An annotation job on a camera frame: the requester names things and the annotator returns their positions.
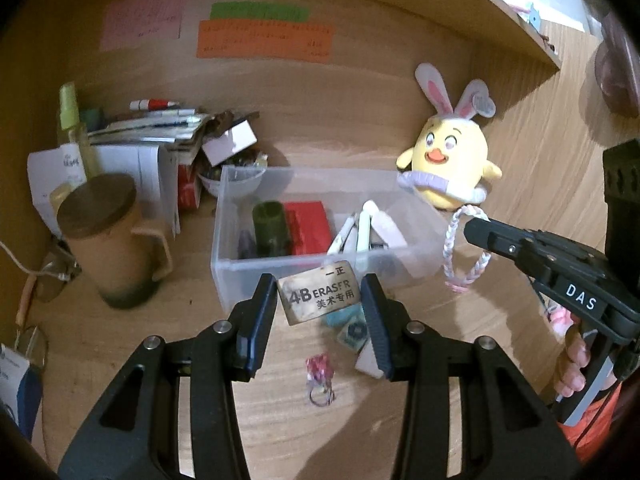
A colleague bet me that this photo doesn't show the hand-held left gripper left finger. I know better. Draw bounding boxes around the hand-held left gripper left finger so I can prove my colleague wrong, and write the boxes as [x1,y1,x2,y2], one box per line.
[57,273,278,480]

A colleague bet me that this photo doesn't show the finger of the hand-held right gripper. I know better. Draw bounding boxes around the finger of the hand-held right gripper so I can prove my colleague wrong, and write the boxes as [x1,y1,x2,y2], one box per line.
[464,216,548,286]

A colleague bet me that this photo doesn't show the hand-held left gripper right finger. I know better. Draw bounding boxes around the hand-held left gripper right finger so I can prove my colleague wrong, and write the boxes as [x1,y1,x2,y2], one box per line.
[360,273,583,480]

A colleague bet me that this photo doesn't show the clear plastic storage box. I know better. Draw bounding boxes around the clear plastic storage box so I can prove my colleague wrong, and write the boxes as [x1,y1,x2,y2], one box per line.
[211,164,451,313]

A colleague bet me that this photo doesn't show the pink white braided bracelet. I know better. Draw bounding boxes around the pink white braided bracelet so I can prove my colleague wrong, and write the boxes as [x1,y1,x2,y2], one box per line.
[442,205,493,294]

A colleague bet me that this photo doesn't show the worn white eraser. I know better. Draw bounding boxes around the worn white eraser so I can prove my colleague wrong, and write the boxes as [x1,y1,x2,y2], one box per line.
[276,262,362,326]

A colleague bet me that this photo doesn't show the dark green bottle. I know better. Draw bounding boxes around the dark green bottle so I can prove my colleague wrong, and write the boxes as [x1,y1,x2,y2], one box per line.
[251,201,291,259]

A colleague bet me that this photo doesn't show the red packet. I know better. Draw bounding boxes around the red packet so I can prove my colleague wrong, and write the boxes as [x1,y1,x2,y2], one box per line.
[282,201,335,257]

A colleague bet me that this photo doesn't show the person's right hand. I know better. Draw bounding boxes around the person's right hand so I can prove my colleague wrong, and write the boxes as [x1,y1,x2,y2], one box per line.
[552,332,601,403]

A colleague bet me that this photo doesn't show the small teal patterned square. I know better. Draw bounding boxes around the small teal patterned square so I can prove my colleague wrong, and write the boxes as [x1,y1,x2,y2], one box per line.
[336,321,372,350]

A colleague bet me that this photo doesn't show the pink fluffy trinket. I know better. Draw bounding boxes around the pink fluffy trinket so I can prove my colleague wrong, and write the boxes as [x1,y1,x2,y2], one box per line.
[547,302,573,333]

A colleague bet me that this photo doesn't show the white rectangular block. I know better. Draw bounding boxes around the white rectangular block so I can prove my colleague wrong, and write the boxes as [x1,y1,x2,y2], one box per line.
[355,342,390,380]

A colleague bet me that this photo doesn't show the pink wrapped trinket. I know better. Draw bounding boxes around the pink wrapped trinket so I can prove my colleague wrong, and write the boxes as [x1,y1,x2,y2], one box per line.
[306,353,336,407]

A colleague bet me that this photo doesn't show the yellow chick plush toy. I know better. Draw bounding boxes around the yellow chick plush toy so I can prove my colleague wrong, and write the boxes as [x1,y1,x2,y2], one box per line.
[396,62,503,211]

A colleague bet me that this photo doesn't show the white bowl with clutter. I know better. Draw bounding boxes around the white bowl with clutter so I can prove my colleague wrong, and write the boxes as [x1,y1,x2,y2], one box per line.
[197,162,266,198]

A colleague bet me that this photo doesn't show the orange garment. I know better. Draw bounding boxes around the orange garment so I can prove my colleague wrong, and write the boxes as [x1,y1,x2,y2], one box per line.
[557,385,623,463]

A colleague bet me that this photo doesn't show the red box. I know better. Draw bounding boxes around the red box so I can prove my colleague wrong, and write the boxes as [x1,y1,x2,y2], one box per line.
[177,165,203,209]

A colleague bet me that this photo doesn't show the brown mug with lid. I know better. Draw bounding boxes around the brown mug with lid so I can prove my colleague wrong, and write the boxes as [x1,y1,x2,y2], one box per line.
[56,173,173,309]

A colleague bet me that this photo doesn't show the small white carton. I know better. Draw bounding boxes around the small white carton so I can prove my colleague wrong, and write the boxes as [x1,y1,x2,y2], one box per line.
[201,121,258,166]

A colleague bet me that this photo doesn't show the white folded papers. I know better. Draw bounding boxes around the white folded papers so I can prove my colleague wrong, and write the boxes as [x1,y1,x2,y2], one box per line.
[95,144,181,238]

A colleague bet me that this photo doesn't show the eyeglasses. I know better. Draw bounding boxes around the eyeglasses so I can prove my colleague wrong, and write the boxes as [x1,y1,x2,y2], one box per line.
[12,252,81,366]

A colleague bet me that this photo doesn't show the dark maroon object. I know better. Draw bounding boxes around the dark maroon object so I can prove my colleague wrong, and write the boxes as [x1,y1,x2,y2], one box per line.
[595,10,640,117]

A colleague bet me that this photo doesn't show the stack of books and papers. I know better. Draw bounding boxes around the stack of books and papers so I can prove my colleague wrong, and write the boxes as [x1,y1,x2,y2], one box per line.
[87,107,261,166]

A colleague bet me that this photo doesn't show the red white marker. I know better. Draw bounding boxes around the red white marker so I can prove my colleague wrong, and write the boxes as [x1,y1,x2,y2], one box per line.
[129,99,180,112]

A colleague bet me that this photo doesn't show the white labelled pack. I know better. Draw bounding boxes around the white labelled pack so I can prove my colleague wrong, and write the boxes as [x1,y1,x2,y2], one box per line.
[27,142,101,236]

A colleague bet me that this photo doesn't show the blue white pouch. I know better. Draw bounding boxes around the blue white pouch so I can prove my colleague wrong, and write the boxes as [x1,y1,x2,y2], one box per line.
[0,342,45,442]

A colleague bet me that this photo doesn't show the small dark green jar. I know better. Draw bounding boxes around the small dark green jar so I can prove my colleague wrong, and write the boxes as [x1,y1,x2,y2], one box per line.
[80,107,108,131]

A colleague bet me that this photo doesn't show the orange sticky note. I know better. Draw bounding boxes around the orange sticky note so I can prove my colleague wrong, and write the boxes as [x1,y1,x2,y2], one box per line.
[196,20,335,65]

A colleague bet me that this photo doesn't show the yellow-green spray bottle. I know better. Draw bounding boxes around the yellow-green spray bottle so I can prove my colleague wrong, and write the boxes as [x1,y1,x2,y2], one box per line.
[57,82,98,181]

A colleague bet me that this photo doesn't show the green sticky note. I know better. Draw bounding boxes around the green sticky note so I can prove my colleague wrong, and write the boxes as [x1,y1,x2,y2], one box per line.
[210,2,310,23]

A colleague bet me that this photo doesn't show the pink sticky note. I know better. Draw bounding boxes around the pink sticky note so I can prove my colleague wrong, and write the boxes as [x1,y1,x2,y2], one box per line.
[100,0,185,51]

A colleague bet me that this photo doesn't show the white cable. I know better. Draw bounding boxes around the white cable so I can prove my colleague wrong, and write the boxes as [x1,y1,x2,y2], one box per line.
[0,240,76,282]

